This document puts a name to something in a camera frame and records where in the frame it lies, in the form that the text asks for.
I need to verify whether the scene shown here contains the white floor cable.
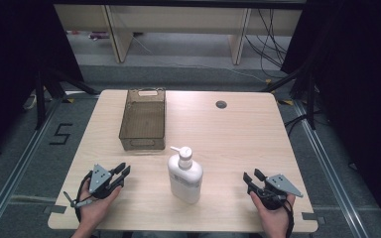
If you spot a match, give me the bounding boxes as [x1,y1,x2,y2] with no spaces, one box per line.
[130,33,270,84]

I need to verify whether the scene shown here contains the black hanging cables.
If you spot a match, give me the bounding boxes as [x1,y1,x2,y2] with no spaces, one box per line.
[243,8,290,79]

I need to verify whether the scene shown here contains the person's right hand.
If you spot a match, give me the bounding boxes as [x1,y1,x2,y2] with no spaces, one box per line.
[249,190,297,235]

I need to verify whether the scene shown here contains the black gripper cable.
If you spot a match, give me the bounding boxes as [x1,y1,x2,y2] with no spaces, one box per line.
[261,192,296,238]
[73,170,94,223]

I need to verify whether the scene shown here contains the person's left hand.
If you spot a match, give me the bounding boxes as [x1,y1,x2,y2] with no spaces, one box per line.
[77,179,124,231]

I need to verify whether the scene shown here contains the white pump bottle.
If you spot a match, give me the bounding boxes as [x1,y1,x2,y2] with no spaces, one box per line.
[167,145,204,205]

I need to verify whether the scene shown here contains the black metal stand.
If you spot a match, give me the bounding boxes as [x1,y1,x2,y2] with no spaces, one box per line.
[260,61,318,131]
[34,63,101,131]

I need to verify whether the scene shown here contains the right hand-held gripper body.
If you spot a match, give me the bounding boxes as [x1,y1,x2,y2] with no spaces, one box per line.
[249,174,305,211]

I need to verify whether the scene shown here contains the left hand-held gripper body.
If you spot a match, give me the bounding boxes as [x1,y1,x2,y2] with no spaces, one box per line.
[84,163,124,200]

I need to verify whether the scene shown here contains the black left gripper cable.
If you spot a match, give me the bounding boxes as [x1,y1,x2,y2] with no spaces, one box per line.
[73,170,94,223]

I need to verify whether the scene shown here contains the black tape floor mark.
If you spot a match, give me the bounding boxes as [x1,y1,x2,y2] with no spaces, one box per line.
[49,123,74,146]

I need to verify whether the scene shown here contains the black curtain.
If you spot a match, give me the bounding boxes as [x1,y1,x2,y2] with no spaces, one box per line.
[280,0,381,229]
[0,0,84,167]

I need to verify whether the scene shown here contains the aluminium floor rail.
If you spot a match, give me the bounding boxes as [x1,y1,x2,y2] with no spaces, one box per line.
[0,97,64,238]
[292,99,370,238]

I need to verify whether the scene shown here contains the grey tape piece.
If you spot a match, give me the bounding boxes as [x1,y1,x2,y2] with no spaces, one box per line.
[301,211,327,226]
[43,204,67,215]

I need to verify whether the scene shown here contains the brown clear plastic basket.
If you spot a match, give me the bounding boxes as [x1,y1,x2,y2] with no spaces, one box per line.
[118,86,168,152]

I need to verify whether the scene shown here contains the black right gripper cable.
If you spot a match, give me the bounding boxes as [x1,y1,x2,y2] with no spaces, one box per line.
[261,192,296,238]

